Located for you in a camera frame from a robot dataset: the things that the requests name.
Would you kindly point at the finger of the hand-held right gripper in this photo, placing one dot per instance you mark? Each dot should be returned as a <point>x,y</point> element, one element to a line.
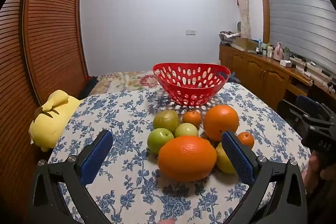
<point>299,113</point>
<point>308,106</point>

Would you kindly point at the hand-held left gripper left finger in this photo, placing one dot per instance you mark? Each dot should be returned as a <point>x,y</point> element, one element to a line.
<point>97,158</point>

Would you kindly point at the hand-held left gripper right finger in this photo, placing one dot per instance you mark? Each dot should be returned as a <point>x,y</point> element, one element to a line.
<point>239,158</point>

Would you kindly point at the large round orange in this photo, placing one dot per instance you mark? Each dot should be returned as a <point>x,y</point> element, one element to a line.
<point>220,121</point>

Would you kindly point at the large oblong orange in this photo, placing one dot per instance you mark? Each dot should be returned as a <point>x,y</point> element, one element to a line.
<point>187,158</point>

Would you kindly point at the pale green apple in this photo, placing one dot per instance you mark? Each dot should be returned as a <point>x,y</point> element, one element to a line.
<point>186,130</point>

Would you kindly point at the small mandarin orange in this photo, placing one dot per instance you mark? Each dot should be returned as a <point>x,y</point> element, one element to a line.
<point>192,119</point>
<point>246,140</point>

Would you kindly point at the bright green apple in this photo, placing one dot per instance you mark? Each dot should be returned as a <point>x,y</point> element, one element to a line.
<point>160,140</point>

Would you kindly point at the red perforated plastic basket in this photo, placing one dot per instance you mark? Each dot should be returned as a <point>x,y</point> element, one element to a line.
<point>191,74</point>

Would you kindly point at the person's right hand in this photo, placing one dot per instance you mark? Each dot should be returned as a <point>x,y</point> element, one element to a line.
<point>313,174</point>

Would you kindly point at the yellow lemon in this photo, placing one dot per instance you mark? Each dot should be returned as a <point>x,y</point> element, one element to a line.
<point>224,161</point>

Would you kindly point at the small white box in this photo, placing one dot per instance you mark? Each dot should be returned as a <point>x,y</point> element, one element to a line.
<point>285,63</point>

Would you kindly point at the blue floral tablecloth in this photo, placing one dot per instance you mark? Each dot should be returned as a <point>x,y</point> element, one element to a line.
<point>126,113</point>

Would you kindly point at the green bottle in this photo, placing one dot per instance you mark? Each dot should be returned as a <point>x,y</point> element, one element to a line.
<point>286,54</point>

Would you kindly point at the yellow plush toy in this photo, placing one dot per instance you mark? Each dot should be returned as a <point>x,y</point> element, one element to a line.
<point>55,119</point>

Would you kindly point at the wooden side cabinet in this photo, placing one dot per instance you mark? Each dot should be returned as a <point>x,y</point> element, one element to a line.
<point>252,71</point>

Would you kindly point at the white jar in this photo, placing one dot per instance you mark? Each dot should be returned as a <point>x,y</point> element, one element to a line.
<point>270,52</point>

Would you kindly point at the dark cloth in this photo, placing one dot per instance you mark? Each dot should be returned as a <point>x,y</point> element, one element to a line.
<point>90,85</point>

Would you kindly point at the olive green apple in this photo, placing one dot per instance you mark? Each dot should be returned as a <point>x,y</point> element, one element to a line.
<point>166,120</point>

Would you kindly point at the pink floral bed sheet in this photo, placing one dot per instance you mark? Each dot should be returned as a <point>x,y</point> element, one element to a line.
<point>123,81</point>

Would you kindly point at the cardboard box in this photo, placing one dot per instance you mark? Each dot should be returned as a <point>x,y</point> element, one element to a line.
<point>245,44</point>

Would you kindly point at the grey window blind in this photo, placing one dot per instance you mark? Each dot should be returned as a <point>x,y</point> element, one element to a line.
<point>299,16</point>

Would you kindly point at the pile of clothes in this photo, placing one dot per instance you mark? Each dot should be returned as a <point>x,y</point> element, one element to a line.
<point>229,37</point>

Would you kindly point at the small grey fan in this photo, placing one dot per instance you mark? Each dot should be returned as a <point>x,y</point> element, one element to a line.
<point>239,27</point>

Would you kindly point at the cream lace curtain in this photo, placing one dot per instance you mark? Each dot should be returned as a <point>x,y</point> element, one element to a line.
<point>242,1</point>

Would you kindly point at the wooden window frame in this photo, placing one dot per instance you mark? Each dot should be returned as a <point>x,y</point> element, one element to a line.
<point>263,3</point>

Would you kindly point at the white wall switch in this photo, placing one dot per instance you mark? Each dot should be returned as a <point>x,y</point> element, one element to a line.
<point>190,32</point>

